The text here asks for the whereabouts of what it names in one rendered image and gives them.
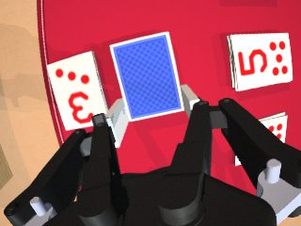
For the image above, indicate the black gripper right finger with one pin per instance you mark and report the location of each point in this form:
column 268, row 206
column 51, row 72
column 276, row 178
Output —
column 273, row 167

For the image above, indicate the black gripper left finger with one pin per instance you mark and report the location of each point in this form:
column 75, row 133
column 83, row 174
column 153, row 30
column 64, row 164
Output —
column 57, row 184

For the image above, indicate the red card cloth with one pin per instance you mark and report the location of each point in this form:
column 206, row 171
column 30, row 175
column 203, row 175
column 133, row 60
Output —
column 44, row 63
column 198, row 30

